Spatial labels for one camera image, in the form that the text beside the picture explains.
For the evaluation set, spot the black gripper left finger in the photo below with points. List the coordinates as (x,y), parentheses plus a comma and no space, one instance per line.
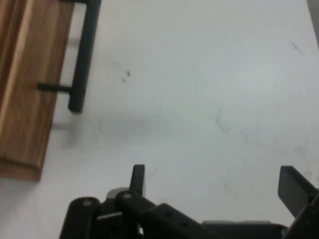
(129,216)

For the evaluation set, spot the wooden drawer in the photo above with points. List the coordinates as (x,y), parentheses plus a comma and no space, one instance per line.
(37,54)

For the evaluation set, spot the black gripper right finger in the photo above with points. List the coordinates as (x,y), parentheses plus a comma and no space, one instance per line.
(302,199)

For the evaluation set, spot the brown wooden cabinet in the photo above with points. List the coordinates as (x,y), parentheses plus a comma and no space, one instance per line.
(7,22)

